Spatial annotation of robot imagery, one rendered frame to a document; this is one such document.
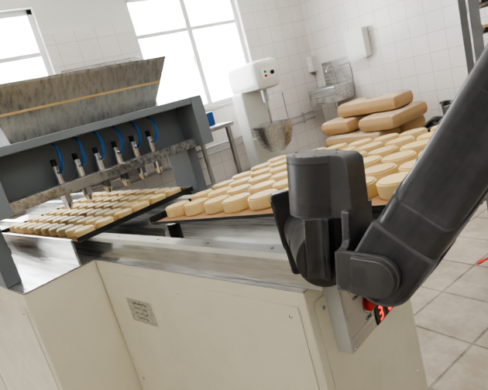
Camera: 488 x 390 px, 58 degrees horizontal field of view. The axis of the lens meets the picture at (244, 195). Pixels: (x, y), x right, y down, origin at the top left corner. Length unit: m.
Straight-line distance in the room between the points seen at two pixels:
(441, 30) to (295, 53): 1.90
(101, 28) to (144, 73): 3.49
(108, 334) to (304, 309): 0.71
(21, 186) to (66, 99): 0.26
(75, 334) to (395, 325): 0.78
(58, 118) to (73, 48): 3.49
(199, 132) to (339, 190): 1.10
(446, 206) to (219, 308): 0.60
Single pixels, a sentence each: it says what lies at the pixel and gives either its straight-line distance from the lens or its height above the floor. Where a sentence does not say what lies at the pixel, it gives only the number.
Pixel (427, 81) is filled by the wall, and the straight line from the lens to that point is 5.35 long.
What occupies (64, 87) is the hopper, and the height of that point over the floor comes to 1.29.
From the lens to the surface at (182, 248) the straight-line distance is 0.91.
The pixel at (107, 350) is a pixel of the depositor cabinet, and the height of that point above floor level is 0.59.
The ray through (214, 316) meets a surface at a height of 0.75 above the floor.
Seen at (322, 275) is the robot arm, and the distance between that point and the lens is 0.43.
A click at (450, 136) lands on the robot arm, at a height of 1.09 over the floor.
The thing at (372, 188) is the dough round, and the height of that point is 1.01.
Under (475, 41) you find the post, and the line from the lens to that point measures 1.68.
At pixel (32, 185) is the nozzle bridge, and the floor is 1.07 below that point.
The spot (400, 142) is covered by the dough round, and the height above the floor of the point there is 1.01.
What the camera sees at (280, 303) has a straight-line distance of 0.76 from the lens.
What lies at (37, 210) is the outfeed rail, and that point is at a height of 0.86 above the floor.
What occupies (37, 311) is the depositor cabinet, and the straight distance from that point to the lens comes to 1.22.
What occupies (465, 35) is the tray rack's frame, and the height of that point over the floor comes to 1.12.
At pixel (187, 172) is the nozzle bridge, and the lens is 1.60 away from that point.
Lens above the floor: 1.16
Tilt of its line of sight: 13 degrees down
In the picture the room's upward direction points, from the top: 15 degrees counter-clockwise
